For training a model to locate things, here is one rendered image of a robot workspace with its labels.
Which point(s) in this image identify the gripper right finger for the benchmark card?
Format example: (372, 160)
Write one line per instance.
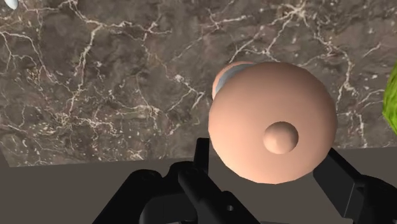
(369, 198)

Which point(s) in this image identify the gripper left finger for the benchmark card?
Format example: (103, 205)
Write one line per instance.
(198, 189)

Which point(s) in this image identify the green leafy round thing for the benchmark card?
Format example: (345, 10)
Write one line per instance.
(391, 102)

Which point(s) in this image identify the small white rounded thing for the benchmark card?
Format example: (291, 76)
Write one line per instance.
(11, 3)

